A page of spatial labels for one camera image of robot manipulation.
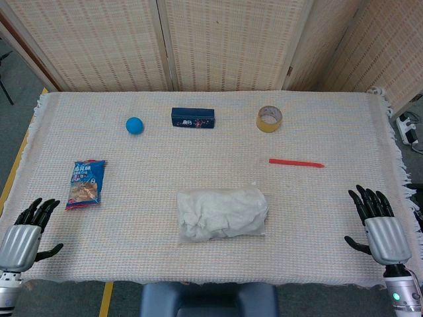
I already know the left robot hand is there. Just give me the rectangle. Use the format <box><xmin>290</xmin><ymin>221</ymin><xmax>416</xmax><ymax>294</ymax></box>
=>
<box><xmin>0</xmin><ymin>197</ymin><xmax>64</xmax><ymax>273</ymax></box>

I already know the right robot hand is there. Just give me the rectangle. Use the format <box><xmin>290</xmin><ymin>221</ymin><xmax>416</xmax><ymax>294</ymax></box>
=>
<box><xmin>344</xmin><ymin>184</ymin><xmax>412</xmax><ymax>266</ymax></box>

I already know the translucent plastic bag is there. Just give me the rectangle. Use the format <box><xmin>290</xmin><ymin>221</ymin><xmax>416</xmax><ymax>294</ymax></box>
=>
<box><xmin>176</xmin><ymin>183</ymin><xmax>268</xmax><ymax>245</ymax></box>

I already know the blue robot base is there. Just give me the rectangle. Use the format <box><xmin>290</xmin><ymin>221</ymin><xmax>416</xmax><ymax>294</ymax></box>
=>
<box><xmin>138</xmin><ymin>282</ymin><xmax>280</xmax><ymax>317</ymax></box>

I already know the blue snack packet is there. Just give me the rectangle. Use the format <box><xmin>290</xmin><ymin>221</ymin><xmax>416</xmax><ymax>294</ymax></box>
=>
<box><xmin>65</xmin><ymin>159</ymin><xmax>106</xmax><ymax>211</ymax></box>

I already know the white power strip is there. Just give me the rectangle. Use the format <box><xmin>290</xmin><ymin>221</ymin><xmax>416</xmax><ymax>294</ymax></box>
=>
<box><xmin>395</xmin><ymin>112</ymin><xmax>420</xmax><ymax>145</ymax></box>

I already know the red stick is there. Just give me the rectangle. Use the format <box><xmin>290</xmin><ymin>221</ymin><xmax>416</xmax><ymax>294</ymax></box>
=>
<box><xmin>268</xmin><ymin>158</ymin><xmax>325</xmax><ymax>170</ymax></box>

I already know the black stand leg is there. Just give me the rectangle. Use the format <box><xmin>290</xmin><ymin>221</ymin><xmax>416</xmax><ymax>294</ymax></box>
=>
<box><xmin>0</xmin><ymin>49</ymin><xmax>16</xmax><ymax>106</ymax></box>

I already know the blue ball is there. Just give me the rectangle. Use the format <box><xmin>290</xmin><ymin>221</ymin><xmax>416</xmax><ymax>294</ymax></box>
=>
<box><xmin>125</xmin><ymin>116</ymin><xmax>145</xmax><ymax>135</ymax></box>

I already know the yellow tape roll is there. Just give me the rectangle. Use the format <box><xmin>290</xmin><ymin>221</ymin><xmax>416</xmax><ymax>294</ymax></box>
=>
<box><xmin>256</xmin><ymin>105</ymin><xmax>284</xmax><ymax>133</ymax></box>

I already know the white towel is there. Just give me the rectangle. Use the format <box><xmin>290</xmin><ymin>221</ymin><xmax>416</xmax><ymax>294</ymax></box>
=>
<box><xmin>178</xmin><ymin>188</ymin><xmax>266</xmax><ymax>241</ymax></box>

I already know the woven beige tablecloth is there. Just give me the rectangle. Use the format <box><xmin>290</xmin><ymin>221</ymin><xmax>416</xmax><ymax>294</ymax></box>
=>
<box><xmin>0</xmin><ymin>87</ymin><xmax>423</xmax><ymax>288</ymax></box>

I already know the dark blue printed box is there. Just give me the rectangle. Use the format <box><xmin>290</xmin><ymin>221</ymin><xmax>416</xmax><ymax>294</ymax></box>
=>
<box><xmin>171</xmin><ymin>107</ymin><xmax>216</xmax><ymax>129</ymax></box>

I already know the bamboo folding screen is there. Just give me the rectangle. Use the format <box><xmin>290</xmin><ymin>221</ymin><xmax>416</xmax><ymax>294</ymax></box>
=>
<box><xmin>0</xmin><ymin>0</ymin><xmax>423</xmax><ymax>116</ymax></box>

